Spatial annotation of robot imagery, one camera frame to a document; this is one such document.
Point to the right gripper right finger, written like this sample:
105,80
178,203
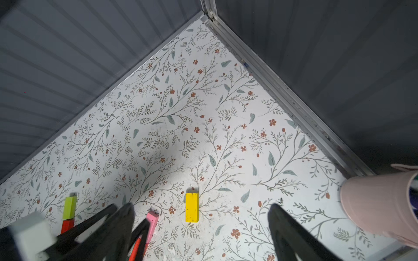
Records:
292,241

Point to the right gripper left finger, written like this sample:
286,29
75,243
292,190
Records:
110,242

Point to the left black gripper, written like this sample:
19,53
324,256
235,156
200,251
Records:
29,238

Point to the long red block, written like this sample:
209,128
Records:
67,225

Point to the lime green block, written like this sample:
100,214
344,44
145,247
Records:
69,208

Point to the pink block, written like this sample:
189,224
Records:
152,218

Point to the yellow block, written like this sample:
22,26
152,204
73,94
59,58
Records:
192,207

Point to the pink marker cup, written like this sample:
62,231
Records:
386,205

